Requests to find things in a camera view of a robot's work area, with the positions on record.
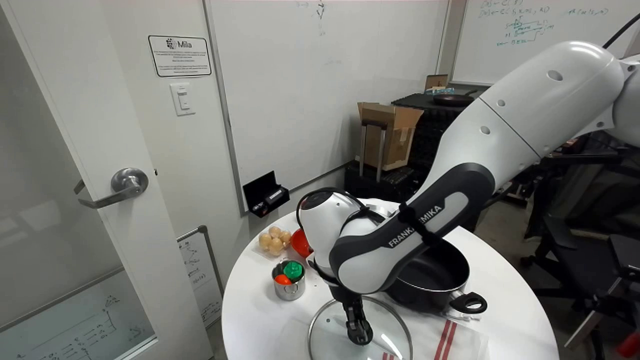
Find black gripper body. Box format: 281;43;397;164
331;281;368;319

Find glass lid black knob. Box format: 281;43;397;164
306;293;414;360

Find metal cup green red contents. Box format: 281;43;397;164
270;258;308;303

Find red bowl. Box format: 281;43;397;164
288;227;316;259

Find white towel red stripes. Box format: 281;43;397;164
399;311;493;360

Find black open case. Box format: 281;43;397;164
240;169;292;219

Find framed poster on glass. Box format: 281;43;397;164
177;223;226;328

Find large cardboard box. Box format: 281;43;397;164
356;100;426;174

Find black office chair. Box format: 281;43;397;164
519;128;640;360

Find large blank whiteboard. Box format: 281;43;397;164
202;0;452;216

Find small cardboard box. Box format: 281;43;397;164
425;71;452;92

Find red object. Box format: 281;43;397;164
617;328;640;360

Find white door frosted glass panel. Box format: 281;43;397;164
0;0;217;360

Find whiteboard with green writing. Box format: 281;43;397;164
452;0;640;87

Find black pot two handles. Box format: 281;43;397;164
383;241;491;315

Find silver door lever handle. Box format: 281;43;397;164
72;165;150;209

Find white light switch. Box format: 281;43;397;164
168;80;198;117

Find Mila wall sign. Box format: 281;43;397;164
146;33;214;80

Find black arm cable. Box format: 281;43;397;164
601;9;640;50

